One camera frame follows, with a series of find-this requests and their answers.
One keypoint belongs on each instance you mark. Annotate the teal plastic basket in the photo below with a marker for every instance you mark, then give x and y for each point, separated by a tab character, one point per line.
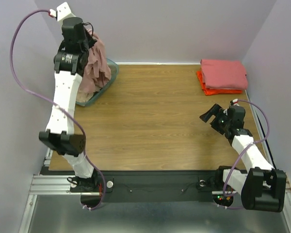
92	87

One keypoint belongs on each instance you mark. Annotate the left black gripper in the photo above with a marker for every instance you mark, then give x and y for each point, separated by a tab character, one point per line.
88	39

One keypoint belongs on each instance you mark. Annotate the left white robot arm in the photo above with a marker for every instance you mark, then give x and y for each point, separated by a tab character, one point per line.
69	65

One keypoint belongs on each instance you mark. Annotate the aluminium frame rail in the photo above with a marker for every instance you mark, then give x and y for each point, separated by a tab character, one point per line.
159	133

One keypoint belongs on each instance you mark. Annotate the folded salmon pink t shirt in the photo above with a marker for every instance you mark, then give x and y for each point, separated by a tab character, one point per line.
224	74

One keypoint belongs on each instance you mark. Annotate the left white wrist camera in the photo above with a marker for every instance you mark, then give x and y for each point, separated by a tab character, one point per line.
62	12

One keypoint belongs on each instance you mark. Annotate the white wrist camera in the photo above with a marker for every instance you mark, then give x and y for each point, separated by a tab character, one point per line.
62	12
234	102

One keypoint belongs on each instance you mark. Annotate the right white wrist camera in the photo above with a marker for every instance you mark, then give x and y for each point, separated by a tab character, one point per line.
234	102

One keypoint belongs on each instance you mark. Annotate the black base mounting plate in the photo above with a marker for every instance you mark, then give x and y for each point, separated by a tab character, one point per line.
149	186

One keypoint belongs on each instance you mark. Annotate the folded orange t shirt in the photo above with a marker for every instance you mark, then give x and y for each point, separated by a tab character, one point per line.
210	92

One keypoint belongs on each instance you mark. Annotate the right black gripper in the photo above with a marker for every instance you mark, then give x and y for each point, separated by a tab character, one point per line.
216	119

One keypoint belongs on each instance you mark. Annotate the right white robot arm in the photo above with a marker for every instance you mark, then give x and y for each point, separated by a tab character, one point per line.
262	187

